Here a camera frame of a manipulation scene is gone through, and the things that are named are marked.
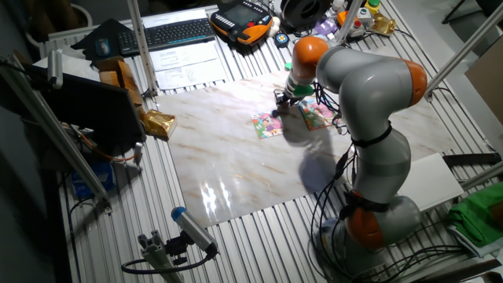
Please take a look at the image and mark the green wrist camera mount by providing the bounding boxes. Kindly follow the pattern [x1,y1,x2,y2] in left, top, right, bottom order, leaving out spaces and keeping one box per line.
[285,61,315,98]

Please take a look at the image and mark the small silver connector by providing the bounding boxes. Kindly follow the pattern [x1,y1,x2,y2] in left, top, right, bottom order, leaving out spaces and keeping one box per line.
[133,141,145,166]

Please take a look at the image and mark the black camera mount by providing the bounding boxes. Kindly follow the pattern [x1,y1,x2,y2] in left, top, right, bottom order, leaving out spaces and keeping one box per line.
[164,231,193,266]

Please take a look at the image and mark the black metal bar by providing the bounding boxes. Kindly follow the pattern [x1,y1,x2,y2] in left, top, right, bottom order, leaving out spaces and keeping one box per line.
[442,152,502,168]

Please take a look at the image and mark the green cloth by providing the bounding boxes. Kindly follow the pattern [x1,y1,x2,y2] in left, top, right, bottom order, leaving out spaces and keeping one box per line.
[446,181,503,248]

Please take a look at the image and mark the white round ring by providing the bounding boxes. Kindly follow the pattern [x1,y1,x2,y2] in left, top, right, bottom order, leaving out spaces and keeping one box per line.
[25,2,94,48]

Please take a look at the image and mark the silver depth camera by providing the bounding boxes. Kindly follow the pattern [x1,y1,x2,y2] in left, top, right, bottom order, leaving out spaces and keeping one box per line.
[46,50,64,90]

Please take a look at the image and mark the aluminium profile post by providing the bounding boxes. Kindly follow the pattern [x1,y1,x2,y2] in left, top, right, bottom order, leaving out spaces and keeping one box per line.
[334,0,365,45]
[126,0,159,98]

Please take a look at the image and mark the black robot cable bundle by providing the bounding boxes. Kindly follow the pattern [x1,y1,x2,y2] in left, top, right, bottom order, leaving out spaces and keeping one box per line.
[306,80,468,282]

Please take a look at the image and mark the white figurine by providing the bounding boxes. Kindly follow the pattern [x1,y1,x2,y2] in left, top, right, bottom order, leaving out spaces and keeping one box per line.
[268,16,282,39]

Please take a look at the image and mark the colourful picture card left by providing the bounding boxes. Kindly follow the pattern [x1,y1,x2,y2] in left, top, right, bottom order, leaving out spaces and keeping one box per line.
[251,112,285,141]

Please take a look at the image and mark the blue box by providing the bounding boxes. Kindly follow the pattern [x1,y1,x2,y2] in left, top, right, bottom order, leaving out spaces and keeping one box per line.
[70,160,116,200]

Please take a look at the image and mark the brown cardboard sheet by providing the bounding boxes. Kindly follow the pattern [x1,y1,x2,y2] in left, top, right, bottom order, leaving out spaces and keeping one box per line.
[464,46,503,127]

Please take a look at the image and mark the grey box red button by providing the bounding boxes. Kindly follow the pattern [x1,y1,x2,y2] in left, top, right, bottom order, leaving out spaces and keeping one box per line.
[349,19,366,39]

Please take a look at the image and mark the dark computer mouse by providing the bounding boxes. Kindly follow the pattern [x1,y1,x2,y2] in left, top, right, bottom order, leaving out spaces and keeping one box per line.
[94,37,112,58]

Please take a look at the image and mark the black computer keyboard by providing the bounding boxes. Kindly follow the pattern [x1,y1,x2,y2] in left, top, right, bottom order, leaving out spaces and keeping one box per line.
[117,17,216,56]

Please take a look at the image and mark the short aluminium profile stub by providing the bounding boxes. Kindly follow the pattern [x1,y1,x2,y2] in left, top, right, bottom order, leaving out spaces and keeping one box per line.
[137,230,184,283]

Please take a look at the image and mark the gold foil bag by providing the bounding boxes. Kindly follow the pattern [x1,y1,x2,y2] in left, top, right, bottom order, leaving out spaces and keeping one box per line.
[141,109,178,141]

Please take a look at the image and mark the blue round disc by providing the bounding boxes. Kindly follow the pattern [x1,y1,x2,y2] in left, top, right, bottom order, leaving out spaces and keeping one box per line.
[274,32,291,50]

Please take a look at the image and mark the orange cable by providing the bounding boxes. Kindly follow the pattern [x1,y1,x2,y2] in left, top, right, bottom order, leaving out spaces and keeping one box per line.
[70,125,137,163]

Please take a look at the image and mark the black mouse pad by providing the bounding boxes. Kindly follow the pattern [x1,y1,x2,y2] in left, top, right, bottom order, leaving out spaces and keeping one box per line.
[70,18,133,62]

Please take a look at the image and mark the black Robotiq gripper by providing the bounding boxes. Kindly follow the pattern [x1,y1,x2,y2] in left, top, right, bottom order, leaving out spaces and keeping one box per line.
[272,90,302,118]

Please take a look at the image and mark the orange black teach pendant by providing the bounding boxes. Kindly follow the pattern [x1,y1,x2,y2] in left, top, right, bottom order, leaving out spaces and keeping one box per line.
[209,0,274,46]

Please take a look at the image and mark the silver camera with blue end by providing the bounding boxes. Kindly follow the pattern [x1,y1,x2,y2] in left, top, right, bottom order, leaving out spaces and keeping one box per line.
[171,206,219,255]

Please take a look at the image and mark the printed white paper sheet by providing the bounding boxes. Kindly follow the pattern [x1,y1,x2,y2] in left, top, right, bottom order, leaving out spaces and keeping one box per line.
[155,58,228,90]
[149,41,219,72]

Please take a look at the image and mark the purple plastic object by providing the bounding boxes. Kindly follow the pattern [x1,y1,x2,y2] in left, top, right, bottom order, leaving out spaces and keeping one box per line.
[314,19,338,36]

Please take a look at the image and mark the brown cardboard box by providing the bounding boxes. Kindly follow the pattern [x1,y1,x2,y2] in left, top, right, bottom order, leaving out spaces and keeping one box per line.
[95,56,145,107]

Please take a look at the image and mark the black flat monitor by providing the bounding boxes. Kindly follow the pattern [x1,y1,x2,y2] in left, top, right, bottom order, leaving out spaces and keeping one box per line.
[29,64,147,156]

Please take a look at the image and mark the black camera cable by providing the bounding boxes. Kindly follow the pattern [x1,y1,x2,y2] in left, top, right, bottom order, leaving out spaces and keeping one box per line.
[120,251,217,275]

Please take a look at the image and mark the white flat box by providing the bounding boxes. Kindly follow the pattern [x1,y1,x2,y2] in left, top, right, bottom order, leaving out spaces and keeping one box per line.
[396,152,465,213]

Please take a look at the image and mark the blank white paper sheet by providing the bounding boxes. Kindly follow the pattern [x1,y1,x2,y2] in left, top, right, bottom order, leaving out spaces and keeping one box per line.
[141,8,208,29]

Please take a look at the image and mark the white marble pattern board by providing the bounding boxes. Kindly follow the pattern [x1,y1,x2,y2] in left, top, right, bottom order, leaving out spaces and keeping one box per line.
[156,46,459,229]

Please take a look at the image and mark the black filament spool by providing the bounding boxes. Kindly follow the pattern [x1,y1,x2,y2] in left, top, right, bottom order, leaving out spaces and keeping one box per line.
[279,0,333,31]

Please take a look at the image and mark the butterfly puzzle reference card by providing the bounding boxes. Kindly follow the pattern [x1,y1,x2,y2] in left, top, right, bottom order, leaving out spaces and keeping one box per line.
[297,97,339,131]

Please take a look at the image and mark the aluminium frame beam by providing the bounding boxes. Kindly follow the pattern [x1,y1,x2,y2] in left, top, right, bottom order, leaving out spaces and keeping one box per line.
[0,53,113,213]
[459,160,503,192]
[424,2,503,102]

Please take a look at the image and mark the black chair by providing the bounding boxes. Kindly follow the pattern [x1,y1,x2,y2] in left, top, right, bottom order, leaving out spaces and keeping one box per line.
[442,0,503,24]

